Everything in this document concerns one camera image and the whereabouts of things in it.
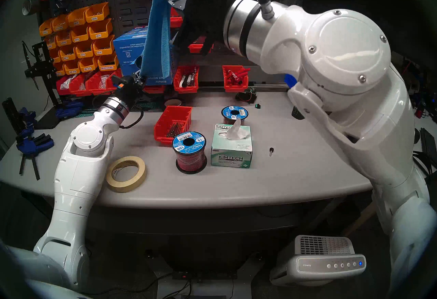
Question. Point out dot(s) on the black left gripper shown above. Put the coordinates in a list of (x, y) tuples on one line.
[(131, 94)]

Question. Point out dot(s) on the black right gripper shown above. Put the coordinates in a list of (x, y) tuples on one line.
[(198, 18)]

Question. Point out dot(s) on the blue cardboard wipes box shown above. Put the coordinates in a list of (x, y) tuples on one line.
[(128, 49)]

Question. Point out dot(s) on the blue microfiber shop towel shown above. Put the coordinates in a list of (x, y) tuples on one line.
[(158, 31)]

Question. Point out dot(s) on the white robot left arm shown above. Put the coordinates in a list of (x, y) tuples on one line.
[(82, 172)]

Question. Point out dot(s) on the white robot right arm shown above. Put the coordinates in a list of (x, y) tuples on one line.
[(341, 79)]

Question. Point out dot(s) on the yellow bin labelled M4 HEX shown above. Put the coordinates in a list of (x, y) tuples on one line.
[(107, 62)]

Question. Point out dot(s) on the black tape roll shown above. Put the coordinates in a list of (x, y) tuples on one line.
[(174, 100)]

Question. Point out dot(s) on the dark grey pegboard panel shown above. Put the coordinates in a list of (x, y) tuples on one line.
[(133, 8)]

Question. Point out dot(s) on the red bin with markers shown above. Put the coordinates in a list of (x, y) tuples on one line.
[(186, 89)]

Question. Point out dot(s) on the red bin with nails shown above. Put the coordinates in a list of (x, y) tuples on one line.
[(172, 113)]

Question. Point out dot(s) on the yellow bin labelled M3-6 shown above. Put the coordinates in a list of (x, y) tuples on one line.
[(103, 47)]

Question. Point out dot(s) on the yellow bin labelled M2.5-5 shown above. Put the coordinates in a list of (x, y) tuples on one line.
[(88, 65)]

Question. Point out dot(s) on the pile of metal nails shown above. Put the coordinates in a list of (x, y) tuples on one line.
[(174, 129)]

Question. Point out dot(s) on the yellow bin labelled M3-4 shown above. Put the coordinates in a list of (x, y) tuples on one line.
[(100, 30)]

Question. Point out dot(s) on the yellow bin labelled M3-8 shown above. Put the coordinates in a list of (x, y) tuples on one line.
[(84, 49)]

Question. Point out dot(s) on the yellow bin labelled M2.5-6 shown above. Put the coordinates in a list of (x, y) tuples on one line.
[(71, 67)]

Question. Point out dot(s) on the clear plastic parts bag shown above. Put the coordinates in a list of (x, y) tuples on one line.
[(68, 80)]

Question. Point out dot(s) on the yellow bin labelled M4-6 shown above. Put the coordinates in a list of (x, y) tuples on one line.
[(80, 33)]

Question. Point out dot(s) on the blue hand clamp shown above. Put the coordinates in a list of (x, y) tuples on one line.
[(70, 108)]

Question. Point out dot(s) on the yellow bin labelled M3-12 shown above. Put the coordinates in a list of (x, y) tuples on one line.
[(67, 53)]

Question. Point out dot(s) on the yellow bin labelled M3X6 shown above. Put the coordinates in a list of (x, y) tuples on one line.
[(98, 12)]

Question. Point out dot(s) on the small yellow parts bin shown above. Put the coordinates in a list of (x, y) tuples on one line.
[(45, 27), (51, 42), (54, 56), (58, 70)]

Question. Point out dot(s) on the yellow bin labelled M4X8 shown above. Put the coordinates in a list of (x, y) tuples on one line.
[(64, 38)]

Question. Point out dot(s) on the red bin with connectors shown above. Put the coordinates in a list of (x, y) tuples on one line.
[(235, 87)]

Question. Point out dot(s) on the red plastic connectors bundle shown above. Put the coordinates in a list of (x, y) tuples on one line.
[(239, 72)]

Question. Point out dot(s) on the yellow bin labelled M3X8 BAD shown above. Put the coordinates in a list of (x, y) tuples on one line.
[(60, 22)]

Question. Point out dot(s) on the black soldering stand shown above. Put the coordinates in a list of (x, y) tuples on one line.
[(42, 64)]

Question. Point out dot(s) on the beige masking tape roll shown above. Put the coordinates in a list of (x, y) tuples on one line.
[(116, 184)]

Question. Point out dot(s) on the green Kimtech tissue box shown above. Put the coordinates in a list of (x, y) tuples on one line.
[(232, 151)]

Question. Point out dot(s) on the blue black bar clamp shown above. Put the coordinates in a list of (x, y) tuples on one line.
[(41, 143), (25, 148)]

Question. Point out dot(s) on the blue plastic bin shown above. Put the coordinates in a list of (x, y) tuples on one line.
[(290, 79)]

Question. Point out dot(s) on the black power strip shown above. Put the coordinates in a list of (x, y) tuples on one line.
[(205, 275)]

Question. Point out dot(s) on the grey robot torso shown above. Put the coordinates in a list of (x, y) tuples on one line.
[(13, 267)]

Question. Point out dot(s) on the black computer monitor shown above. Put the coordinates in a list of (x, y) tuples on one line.
[(409, 11)]

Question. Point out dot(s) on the white Coway air purifier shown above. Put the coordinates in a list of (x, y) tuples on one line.
[(317, 260)]

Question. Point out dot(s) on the orange-red wall bin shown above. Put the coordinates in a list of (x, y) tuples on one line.
[(175, 19), (199, 48)]

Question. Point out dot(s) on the grey duct tape roll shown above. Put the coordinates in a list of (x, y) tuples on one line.
[(29, 6)]

